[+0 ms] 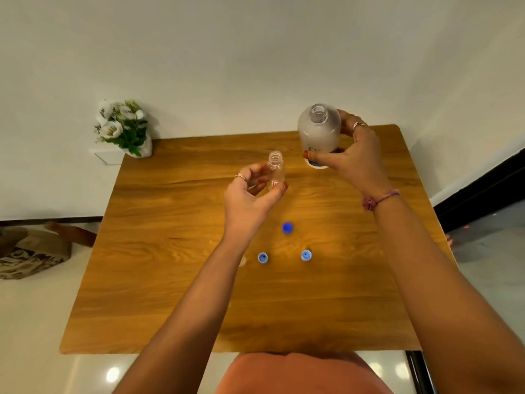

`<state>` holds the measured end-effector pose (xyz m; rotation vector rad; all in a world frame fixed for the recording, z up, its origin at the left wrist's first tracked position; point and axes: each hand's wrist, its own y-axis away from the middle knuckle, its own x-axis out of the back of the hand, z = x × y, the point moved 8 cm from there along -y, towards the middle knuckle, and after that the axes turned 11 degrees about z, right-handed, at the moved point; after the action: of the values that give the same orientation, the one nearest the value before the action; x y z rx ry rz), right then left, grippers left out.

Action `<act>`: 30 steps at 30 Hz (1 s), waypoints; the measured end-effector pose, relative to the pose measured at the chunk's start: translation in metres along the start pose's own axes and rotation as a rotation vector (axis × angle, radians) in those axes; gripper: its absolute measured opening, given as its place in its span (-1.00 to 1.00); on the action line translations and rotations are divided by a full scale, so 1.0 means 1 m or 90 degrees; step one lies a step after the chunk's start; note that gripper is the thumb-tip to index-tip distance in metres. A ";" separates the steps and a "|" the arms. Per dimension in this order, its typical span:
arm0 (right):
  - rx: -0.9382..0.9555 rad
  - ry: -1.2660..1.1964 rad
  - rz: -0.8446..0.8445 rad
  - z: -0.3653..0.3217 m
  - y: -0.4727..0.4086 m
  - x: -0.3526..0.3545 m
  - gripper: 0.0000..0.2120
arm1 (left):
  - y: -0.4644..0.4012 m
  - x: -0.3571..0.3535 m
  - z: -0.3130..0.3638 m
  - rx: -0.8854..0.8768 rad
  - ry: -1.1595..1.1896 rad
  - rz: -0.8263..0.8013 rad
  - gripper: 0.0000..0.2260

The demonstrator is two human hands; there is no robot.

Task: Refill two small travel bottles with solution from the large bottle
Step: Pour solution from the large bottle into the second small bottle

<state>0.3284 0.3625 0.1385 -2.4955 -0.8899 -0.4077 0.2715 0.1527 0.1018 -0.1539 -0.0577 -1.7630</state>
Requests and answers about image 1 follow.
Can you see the person's left hand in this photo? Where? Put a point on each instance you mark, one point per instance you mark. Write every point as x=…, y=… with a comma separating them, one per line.
x=244, y=209

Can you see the person's right hand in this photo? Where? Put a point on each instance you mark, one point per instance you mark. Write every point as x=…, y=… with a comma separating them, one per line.
x=363, y=164

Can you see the dark blue bottle cap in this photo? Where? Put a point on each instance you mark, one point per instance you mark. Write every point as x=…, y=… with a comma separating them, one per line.
x=288, y=228

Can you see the light blue small cap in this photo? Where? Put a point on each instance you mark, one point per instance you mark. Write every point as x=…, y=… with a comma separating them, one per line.
x=263, y=258
x=306, y=255

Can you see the large clear solution bottle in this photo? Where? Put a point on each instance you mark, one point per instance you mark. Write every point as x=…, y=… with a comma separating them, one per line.
x=319, y=131

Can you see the person's right forearm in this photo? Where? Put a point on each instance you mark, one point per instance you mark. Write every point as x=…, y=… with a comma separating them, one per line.
x=443, y=303

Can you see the person's left forearm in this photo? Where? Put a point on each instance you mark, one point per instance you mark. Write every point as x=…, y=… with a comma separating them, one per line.
x=184, y=324

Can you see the person's orange shirt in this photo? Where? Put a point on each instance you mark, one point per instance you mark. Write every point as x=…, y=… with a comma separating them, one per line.
x=303, y=375

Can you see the white flower potted plant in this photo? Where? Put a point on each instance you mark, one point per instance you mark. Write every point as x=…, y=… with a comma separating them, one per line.
x=119, y=131

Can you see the brown patterned bag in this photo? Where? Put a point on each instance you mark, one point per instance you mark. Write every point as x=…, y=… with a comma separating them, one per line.
x=33, y=254

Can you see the white wall socket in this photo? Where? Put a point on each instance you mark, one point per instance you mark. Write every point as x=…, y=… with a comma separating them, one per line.
x=108, y=157

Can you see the black metal frame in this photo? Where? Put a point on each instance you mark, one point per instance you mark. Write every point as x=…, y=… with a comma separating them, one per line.
x=418, y=375

